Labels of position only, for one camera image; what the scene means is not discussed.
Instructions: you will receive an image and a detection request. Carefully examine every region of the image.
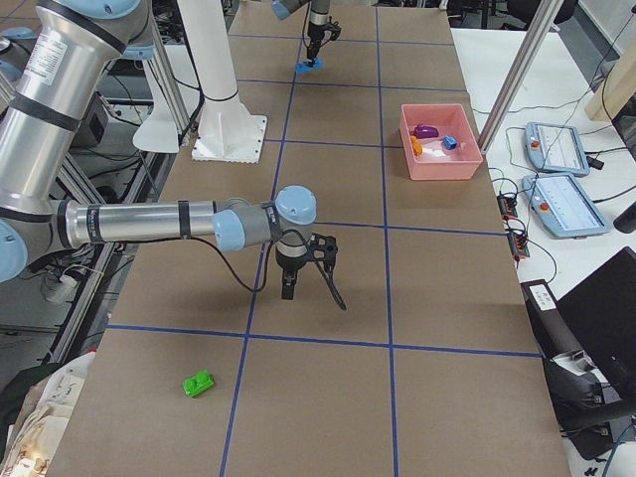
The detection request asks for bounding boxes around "far teach pendant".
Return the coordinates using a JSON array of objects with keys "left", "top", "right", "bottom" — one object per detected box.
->
[{"left": 525, "top": 122, "right": 590, "bottom": 177}]

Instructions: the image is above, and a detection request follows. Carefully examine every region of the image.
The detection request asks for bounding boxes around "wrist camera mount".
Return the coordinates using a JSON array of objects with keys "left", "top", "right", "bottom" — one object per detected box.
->
[{"left": 309, "top": 234, "right": 338, "bottom": 273}]

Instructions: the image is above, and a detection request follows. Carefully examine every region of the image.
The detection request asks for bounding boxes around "near teach pendant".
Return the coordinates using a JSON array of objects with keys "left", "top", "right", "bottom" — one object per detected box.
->
[{"left": 522, "top": 173, "right": 610, "bottom": 239}]

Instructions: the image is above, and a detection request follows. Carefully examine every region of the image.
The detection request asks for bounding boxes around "pink plastic box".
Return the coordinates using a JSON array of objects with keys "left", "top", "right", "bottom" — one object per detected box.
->
[{"left": 399, "top": 103, "right": 483, "bottom": 181}]

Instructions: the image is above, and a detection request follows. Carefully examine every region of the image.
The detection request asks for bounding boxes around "purple block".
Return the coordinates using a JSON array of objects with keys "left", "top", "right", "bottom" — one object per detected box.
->
[{"left": 412, "top": 123, "right": 439, "bottom": 139}]

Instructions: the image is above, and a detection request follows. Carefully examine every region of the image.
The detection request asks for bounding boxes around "long blue block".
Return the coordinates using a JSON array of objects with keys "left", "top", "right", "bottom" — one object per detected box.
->
[{"left": 294, "top": 58, "right": 323, "bottom": 75}]

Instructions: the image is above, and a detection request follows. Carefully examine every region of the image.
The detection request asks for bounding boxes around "small blue block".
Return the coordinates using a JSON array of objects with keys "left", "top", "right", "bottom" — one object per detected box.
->
[{"left": 442, "top": 135, "right": 458, "bottom": 150}]

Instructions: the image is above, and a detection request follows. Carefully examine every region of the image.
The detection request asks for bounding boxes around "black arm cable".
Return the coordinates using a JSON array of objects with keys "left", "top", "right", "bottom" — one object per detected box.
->
[{"left": 191, "top": 233, "right": 348, "bottom": 312}]

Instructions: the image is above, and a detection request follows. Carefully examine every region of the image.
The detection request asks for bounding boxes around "aluminium frame post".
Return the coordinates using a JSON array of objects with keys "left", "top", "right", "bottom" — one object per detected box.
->
[{"left": 478, "top": 0, "right": 563, "bottom": 154}]

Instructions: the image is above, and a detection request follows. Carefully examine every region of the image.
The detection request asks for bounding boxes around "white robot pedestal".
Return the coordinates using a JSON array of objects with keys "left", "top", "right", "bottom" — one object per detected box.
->
[{"left": 132, "top": 0, "right": 268, "bottom": 164}]

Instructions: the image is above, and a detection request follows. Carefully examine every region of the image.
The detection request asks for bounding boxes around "black monitor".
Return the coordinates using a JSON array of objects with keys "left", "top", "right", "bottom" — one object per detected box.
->
[{"left": 557, "top": 246, "right": 635, "bottom": 398}]

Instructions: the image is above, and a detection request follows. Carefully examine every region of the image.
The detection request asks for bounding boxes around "green block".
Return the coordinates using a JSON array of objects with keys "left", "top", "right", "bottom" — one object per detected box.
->
[{"left": 182, "top": 370, "right": 215, "bottom": 398}]

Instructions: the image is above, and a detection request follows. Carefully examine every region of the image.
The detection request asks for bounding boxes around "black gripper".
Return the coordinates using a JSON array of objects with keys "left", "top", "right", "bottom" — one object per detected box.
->
[
  {"left": 275, "top": 245, "right": 309, "bottom": 300},
  {"left": 305, "top": 14, "right": 342, "bottom": 65}
]

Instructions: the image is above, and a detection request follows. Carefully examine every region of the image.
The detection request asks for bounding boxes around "teach pendant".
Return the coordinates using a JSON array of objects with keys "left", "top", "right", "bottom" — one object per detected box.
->
[
  {"left": 522, "top": 173, "right": 610, "bottom": 239},
  {"left": 525, "top": 122, "right": 590, "bottom": 177}
]

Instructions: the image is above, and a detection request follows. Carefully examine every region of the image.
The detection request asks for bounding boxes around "orange block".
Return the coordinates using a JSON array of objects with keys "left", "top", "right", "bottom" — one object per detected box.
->
[{"left": 409, "top": 135, "right": 423, "bottom": 156}]

